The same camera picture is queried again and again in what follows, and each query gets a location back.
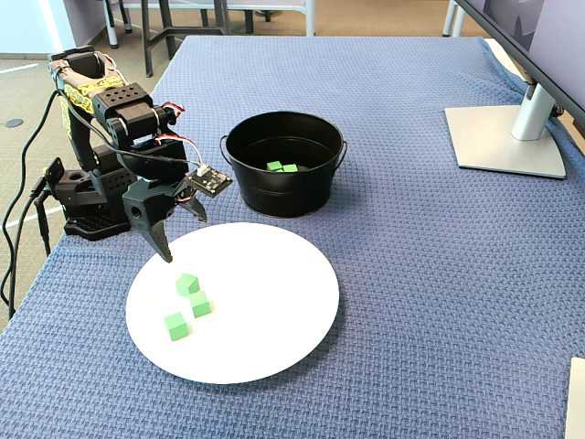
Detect monitor with silver stand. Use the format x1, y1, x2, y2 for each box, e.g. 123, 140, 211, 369
444, 0, 585, 180

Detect red white servo wire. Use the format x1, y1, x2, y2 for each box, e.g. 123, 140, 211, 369
159, 102, 187, 121

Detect black wrist camera board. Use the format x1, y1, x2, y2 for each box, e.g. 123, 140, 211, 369
184, 166, 234, 199

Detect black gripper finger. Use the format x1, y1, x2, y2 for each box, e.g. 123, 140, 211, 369
176, 191, 209, 224
136, 222, 174, 264

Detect black chair leg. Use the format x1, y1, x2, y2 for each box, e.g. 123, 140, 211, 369
244, 0, 278, 36

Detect black camera cable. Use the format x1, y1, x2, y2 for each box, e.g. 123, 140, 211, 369
0, 89, 202, 321

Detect black base cable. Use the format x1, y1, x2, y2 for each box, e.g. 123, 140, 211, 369
6, 182, 47, 321
34, 191, 54, 257

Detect blue woven table cloth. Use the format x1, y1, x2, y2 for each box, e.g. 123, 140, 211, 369
0, 35, 585, 439

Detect white metal table leg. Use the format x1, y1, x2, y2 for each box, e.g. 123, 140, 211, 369
441, 0, 467, 38

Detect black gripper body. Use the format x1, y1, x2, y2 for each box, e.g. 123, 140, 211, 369
117, 142, 189, 230

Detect white round plate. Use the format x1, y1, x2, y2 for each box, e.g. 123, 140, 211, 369
125, 221, 341, 385

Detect black metal table frame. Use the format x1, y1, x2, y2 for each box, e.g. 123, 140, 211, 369
140, 0, 232, 78

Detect white metal table legs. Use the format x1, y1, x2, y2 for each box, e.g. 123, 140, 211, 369
103, 0, 134, 49

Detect white flat panel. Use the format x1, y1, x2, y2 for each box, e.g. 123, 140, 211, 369
564, 356, 585, 439

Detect black metal bucket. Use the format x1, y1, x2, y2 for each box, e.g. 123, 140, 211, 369
219, 111, 348, 219

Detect grey table with post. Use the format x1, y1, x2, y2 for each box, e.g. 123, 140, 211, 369
122, 0, 317, 38

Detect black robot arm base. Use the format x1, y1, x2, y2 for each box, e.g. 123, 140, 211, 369
45, 157, 138, 241

